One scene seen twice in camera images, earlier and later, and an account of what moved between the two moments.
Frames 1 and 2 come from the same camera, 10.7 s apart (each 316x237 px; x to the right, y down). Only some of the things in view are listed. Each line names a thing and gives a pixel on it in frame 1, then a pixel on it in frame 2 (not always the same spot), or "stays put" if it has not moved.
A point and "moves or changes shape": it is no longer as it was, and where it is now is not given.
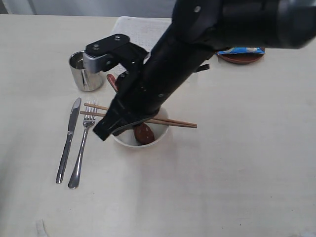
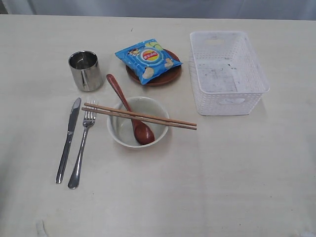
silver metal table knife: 73,118 stays put
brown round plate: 240,58 moves or changes shape
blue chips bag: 242,50 → 151,60
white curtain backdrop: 95,8 stays put
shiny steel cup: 85,80 stays put
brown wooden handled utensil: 143,134 stays put
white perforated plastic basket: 144,32 → 227,75
